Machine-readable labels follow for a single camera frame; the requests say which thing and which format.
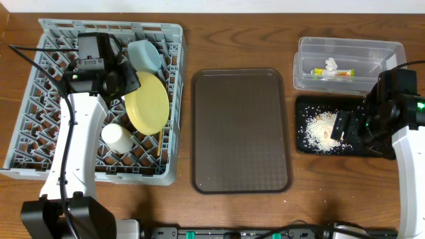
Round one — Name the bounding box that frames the white cup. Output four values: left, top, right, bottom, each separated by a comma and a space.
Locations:
101, 123, 133, 154

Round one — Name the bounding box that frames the wooden chopstick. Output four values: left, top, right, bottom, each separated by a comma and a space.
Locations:
166, 84, 174, 100
157, 130, 163, 157

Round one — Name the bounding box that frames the light blue bowl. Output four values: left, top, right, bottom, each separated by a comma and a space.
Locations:
127, 40, 161, 74

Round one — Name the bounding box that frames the rice food waste pile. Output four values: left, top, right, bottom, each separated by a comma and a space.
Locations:
296, 106, 355, 155

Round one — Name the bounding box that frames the brown serving tray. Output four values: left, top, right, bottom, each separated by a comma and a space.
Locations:
191, 68, 293, 195

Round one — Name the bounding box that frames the grey dishwasher rack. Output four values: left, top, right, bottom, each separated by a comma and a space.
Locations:
1, 19, 187, 186

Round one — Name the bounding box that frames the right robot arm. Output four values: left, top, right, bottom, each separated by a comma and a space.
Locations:
331, 65, 424, 238

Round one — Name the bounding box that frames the yellow plate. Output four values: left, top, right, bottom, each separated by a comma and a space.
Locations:
124, 71, 170, 135

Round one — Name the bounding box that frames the black tray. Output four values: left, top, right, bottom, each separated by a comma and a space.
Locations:
296, 96, 394, 160

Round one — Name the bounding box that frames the green snack wrapper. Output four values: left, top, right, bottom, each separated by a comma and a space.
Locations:
311, 68, 355, 81

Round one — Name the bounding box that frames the clear plastic bin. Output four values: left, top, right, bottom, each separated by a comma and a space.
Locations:
293, 37, 406, 96

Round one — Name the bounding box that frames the white tissue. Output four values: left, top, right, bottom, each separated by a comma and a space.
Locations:
325, 58, 337, 72

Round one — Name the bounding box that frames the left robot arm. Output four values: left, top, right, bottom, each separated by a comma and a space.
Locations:
21, 32, 144, 238

